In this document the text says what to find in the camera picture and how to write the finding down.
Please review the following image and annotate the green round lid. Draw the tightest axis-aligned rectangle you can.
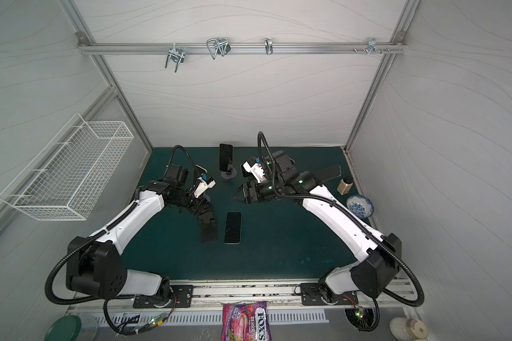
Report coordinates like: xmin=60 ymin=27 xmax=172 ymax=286
xmin=44 ymin=315 xmax=82 ymax=341

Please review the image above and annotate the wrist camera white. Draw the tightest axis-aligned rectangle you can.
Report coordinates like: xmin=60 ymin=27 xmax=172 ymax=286
xmin=193 ymin=173 xmax=216 ymax=198
xmin=241 ymin=156 xmax=268 ymax=183

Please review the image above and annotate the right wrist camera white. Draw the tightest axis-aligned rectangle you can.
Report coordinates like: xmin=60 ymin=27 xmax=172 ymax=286
xmin=241 ymin=156 xmax=268 ymax=183

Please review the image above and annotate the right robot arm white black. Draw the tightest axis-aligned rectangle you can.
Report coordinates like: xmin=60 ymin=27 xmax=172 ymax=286
xmin=239 ymin=151 xmax=425 ymax=307

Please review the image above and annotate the white wire basket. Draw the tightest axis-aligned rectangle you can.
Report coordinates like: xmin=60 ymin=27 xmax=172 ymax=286
xmin=0 ymin=114 xmax=134 ymax=221

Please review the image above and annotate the blue white ceramic bowl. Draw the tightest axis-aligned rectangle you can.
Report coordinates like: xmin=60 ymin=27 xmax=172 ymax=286
xmin=346 ymin=195 xmax=375 ymax=219

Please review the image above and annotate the white cup at corner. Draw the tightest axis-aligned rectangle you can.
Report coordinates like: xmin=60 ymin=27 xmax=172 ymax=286
xmin=389 ymin=317 xmax=429 ymax=341

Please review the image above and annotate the metal hook clamp right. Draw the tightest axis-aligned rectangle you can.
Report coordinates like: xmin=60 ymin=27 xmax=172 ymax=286
xmin=353 ymin=38 xmax=390 ymax=55

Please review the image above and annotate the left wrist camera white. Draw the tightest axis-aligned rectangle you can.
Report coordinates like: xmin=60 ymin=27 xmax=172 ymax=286
xmin=193 ymin=173 xmax=216 ymax=198

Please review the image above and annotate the black folding phone stand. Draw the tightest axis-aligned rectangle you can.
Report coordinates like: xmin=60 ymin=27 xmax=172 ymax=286
xmin=196 ymin=200 xmax=218 ymax=243

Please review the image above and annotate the metal hook clamp left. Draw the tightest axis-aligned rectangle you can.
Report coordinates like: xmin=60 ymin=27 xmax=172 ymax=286
xmin=164 ymin=44 xmax=185 ymax=72

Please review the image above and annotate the small beige bottle black cap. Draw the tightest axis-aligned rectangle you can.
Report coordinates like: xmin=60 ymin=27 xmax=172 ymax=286
xmin=337 ymin=175 xmax=354 ymax=196

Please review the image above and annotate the metal hook clamp middle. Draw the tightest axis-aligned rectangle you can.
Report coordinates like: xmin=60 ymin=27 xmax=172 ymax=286
xmin=206 ymin=37 xmax=231 ymax=60

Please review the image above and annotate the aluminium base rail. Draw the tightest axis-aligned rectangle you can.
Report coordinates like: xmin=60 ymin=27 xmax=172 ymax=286
xmin=67 ymin=278 xmax=416 ymax=313

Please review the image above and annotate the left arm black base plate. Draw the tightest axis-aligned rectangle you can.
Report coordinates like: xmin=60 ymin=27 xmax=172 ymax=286
xmin=133 ymin=285 xmax=193 ymax=309

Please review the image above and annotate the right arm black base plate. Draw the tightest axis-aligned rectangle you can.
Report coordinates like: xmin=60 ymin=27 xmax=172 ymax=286
xmin=294 ymin=283 xmax=358 ymax=308

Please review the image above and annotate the purple Fox's candy bag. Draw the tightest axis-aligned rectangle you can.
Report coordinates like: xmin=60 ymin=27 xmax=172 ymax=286
xmin=221 ymin=301 xmax=272 ymax=341

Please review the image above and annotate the metal ring hook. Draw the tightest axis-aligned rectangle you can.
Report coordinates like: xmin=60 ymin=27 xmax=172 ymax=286
xmin=264 ymin=38 xmax=273 ymax=55

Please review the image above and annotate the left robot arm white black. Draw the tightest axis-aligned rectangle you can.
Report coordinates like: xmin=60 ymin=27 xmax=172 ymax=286
xmin=44 ymin=165 xmax=216 ymax=305

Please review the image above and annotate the black fan at right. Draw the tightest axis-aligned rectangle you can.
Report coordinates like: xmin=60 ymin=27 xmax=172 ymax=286
xmin=345 ymin=308 xmax=379 ymax=332

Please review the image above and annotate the far right landscape phone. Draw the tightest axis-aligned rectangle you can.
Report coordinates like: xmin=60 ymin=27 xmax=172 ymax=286
xmin=314 ymin=164 xmax=341 ymax=183

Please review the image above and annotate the back upright black phone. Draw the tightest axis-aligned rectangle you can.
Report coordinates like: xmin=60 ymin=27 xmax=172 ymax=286
xmin=219 ymin=144 xmax=233 ymax=173

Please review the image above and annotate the white vented strip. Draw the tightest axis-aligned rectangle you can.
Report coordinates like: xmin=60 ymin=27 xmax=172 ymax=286
xmin=110 ymin=309 xmax=329 ymax=326

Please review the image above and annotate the phone black landscape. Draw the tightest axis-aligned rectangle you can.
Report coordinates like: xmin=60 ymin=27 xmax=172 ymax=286
xmin=223 ymin=212 xmax=243 ymax=244

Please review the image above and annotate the metal hook clamp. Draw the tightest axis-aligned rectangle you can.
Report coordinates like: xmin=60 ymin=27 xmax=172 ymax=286
xmin=164 ymin=44 xmax=185 ymax=72
xmin=206 ymin=37 xmax=231 ymax=60
xmin=353 ymin=38 xmax=390 ymax=55

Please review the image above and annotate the aluminium top crossbar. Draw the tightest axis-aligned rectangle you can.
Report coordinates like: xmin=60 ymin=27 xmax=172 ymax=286
xmin=78 ymin=41 xmax=408 ymax=55

